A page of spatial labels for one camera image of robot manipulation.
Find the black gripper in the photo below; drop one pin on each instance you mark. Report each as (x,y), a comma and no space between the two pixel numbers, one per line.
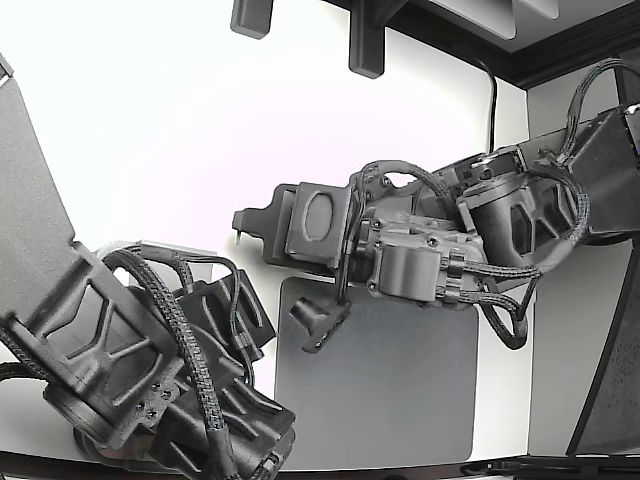
(317,215)

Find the dark gray printed robot arm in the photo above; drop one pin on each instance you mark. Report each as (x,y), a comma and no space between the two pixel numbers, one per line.
(35,200)
(500,220)

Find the gray rubber mat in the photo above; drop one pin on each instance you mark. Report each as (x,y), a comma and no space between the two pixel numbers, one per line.
(375,390)

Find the dark gray overhead block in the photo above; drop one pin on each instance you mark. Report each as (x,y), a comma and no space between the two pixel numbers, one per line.
(250,17)

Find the large white panel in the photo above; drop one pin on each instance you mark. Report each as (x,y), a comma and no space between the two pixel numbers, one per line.
(480,15)

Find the small white panel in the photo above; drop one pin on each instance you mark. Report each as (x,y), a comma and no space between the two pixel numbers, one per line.
(542,7)

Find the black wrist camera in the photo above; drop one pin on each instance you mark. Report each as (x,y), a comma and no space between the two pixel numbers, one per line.
(325,325)

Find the black overhead post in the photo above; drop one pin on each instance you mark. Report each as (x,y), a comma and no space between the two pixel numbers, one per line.
(366,45)

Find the black frame rail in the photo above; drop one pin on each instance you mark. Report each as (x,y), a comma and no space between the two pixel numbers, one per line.
(520,65)

